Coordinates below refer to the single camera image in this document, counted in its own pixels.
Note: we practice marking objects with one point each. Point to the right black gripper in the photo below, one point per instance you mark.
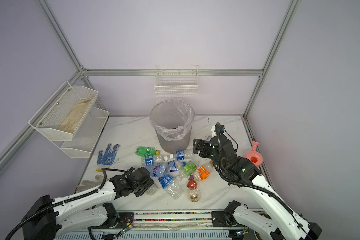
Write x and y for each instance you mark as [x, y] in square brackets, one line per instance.
[203, 144]

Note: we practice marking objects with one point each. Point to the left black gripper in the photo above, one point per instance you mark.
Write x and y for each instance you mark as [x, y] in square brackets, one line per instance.
[149, 182]

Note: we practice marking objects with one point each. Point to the clear bottle green cap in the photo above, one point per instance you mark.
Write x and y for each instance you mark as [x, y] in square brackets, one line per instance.
[152, 189]

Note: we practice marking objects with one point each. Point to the blue tinted bottle blue cap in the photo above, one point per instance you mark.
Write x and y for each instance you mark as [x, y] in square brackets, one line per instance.
[159, 170]

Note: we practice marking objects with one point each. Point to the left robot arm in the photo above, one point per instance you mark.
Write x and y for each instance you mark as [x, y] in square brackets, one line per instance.
[50, 218]

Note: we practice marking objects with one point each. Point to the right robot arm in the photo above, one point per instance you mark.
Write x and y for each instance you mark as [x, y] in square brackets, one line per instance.
[281, 222]

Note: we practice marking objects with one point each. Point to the grey mesh waste bin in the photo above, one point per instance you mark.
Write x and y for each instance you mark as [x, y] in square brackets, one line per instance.
[173, 146]

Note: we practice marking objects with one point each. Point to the clear plastic bin liner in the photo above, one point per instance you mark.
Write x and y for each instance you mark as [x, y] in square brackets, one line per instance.
[172, 118]

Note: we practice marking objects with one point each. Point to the small bottle blue label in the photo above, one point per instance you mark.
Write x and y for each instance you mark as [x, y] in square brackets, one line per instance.
[153, 160]

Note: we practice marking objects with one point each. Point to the green crushed plastic bottle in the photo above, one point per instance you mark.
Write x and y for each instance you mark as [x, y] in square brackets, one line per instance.
[146, 151]

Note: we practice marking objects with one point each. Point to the crushed clear bottle blue label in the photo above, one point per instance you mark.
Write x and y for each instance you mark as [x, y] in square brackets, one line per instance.
[171, 186]

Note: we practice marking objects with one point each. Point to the orange label bottle gold cap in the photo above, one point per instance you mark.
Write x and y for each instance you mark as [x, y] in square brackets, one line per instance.
[203, 172]

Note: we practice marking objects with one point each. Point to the pink plastic watering can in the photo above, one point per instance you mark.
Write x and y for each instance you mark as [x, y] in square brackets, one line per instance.
[255, 157]

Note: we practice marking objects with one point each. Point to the blue dotted work glove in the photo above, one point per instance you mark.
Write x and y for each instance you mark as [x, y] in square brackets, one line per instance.
[108, 156]

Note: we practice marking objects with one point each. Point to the green label clear bottle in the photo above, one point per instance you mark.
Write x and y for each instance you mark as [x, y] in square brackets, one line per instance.
[186, 170]

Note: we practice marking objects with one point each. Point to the small bottle blue cap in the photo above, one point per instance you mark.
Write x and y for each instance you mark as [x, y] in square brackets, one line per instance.
[174, 166]

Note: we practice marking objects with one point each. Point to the white knit work glove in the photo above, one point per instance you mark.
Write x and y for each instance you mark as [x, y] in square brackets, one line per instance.
[88, 184]

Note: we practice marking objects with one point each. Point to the white mesh lower shelf tray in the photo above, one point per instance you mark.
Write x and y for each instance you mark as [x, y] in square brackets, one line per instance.
[87, 135]

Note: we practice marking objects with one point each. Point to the white mesh shelf tray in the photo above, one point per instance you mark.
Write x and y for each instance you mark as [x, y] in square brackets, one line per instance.
[87, 135]
[47, 119]

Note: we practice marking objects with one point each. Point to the beige cloth in tray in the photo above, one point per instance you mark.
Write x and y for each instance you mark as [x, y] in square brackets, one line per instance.
[71, 122]

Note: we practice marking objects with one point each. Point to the white mesh upper shelf tray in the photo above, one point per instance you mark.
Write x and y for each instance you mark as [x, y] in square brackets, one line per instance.
[47, 119]

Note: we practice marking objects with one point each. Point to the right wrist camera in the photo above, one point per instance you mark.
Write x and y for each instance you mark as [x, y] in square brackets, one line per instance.
[213, 130]

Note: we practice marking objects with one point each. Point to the white wire wall basket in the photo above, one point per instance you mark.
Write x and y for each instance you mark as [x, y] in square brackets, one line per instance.
[176, 81]

